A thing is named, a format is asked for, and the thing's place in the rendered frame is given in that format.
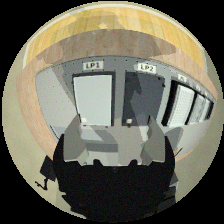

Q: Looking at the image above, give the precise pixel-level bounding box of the white control panel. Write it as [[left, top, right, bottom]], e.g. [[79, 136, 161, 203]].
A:
[[85, 142, 118, 166]]

